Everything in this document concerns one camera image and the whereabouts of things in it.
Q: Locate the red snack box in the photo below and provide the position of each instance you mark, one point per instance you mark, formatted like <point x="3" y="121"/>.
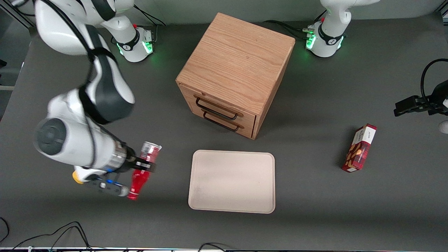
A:
<point x="360" y="148"/>

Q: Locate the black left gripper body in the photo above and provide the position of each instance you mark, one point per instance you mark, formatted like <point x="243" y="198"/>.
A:
<point x="438" y="97"/>

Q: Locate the yellow lemon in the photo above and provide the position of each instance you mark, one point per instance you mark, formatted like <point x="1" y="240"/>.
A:
<point x="77" y="177"/>

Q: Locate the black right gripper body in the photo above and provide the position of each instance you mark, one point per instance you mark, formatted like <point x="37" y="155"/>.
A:
<point x="130" y="162"/>

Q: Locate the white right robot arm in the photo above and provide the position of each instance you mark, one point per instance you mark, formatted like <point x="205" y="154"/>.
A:
<point x="77" y="140"/>

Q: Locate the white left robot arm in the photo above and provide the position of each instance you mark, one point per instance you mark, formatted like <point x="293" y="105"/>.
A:
<point x="329" y="33"/>

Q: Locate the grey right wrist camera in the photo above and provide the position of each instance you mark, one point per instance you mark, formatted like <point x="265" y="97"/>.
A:
<point x="108" y="186"/>

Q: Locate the beige plastic tray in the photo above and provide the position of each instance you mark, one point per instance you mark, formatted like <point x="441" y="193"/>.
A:
<point x="231" y="182"/>

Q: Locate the aluminium frame rail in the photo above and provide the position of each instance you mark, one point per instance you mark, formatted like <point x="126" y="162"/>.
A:
<point x="17" y="15"/>

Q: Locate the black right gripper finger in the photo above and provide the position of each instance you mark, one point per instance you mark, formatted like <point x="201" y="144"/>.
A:
<point x="146" y="161"/>
<point x="147" y="168"/>

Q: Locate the wooden drawer cabinet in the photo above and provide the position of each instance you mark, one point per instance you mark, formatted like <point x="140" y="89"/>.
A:
<point x="238" y="66"/>

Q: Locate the red coke bottle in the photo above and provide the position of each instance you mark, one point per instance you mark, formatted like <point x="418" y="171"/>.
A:
<point x="138" y="182"/>

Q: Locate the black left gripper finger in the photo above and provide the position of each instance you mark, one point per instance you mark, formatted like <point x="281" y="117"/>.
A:
<point x="409" y="110"/>
<point x="411" y="100"/>

